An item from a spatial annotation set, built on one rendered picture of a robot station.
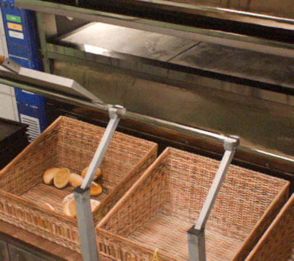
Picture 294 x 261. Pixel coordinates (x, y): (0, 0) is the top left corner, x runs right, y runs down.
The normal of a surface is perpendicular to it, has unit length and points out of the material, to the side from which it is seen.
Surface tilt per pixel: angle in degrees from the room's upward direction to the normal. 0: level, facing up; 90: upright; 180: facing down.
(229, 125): 70
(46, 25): 90
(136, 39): 0
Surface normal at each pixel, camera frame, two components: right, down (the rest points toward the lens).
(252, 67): -0.07, -0.90
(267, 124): -0.60, 0.05
